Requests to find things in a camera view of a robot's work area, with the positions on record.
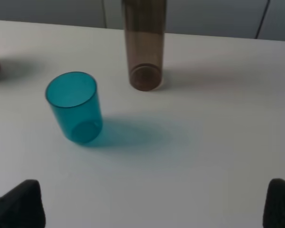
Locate brown transparent plastic bottle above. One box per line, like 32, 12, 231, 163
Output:
122, 0, 167, 91

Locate teal transparent plastic cup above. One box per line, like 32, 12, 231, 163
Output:
45, 71, 103, 144

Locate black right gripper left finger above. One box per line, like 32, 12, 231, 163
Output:
0, 180, 46, 228

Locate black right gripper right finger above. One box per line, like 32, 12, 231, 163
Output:
263, 179, 285, 228

